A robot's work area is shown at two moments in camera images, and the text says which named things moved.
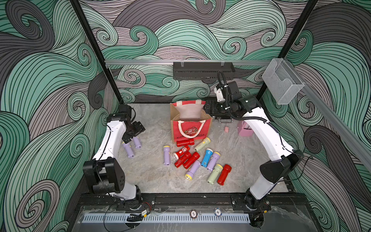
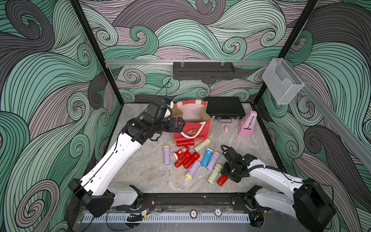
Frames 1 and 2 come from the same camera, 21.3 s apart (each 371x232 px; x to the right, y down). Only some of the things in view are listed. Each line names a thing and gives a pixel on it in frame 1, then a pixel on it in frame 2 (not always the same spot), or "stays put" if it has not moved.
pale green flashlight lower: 215,173 stays put
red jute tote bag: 189,120 stays put
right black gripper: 214,104 -> 234,178
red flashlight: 226,169 stays put
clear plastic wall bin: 282,81 stays put
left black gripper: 139,128 -> 178,126
